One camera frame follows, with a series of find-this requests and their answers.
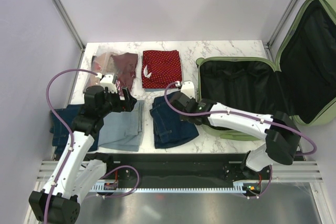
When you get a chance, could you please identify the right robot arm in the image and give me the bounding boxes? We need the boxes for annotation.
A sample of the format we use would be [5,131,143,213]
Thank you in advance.
[168,91,300,179]

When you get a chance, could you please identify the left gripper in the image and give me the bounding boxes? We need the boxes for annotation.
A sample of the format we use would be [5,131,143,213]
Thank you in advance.
[99,87,137,117]

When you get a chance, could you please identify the left aluminium frame post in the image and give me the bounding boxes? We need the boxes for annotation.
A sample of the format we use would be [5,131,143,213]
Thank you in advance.
[36,0,86,51]

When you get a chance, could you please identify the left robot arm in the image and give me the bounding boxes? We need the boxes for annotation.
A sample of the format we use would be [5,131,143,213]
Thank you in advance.
[28,86,137,223]

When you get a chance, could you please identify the purple cable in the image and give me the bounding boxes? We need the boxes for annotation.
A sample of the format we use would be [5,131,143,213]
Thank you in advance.
[164,82,318,200]
[43,68,102,221]

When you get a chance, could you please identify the light blue jeans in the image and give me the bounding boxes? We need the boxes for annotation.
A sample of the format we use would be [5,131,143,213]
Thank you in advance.
[98,100,144,152]

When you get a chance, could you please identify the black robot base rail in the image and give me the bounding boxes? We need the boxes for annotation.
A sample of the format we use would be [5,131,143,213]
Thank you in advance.
[89,152,274,190]

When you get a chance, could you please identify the red polka dot garment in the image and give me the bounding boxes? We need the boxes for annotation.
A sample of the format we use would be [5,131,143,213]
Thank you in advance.
[141,50,182,89]

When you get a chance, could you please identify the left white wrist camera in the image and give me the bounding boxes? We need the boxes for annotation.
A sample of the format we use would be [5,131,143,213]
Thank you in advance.
[96,73,118,94]

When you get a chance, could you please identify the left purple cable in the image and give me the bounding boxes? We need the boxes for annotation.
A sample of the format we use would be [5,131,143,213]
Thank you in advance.
[43,68,102,221]

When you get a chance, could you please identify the clear bag with maroon clothes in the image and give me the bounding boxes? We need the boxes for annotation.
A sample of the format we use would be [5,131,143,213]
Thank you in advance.
[90,46,139,97]

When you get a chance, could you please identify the green open suitcase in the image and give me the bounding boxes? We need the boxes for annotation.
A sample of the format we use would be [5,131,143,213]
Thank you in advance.
[196,0,335,126]

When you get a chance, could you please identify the aluminium frame post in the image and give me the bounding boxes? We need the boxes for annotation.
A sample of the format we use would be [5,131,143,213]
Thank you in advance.
[36,0,86,51]
[263,0,299,50]

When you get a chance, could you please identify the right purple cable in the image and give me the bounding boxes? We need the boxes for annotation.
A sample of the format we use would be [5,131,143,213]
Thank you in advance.
[164,82,318,200]

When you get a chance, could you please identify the dark blue jeans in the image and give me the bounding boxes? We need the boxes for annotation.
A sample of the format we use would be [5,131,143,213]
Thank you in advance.
[150,96,199,149]
[49,104,100,155]

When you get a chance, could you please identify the right aluminium frame post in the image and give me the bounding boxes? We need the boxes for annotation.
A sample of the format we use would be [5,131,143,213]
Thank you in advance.
[263,0,299,50]

